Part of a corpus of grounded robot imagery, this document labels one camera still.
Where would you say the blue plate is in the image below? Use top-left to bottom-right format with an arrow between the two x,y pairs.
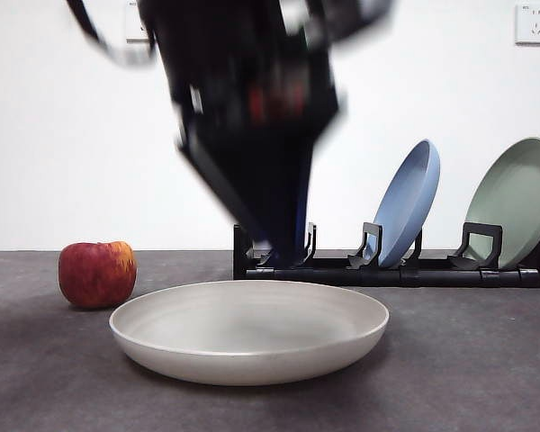
372,139 -> 443,267

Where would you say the red yellow apple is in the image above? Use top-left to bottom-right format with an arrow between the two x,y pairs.
57,240 -> 139,311

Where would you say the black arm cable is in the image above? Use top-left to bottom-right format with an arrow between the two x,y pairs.
65,0 -> 158,68

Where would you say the green plate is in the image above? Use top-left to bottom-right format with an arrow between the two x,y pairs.
463,137 -> 540,273

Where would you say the cream yellow plate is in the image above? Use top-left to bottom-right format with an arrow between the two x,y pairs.
108,279 -> 391,387

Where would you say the white wall socket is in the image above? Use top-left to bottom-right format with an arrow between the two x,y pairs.
125,0 -> 158,45
515,3 -> 540,47

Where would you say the black plate rack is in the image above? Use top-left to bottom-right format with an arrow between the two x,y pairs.
232,220 -> 540,288

